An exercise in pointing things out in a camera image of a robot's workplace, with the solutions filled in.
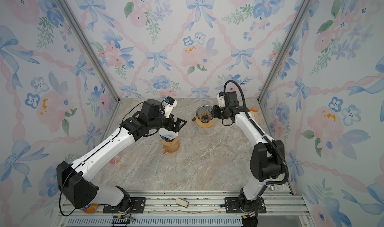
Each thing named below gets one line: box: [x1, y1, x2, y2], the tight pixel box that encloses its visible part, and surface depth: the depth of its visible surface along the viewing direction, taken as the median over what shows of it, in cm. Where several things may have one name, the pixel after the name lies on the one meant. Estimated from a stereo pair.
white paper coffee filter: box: [158, 127, 178, 140], surface depth 68 cm
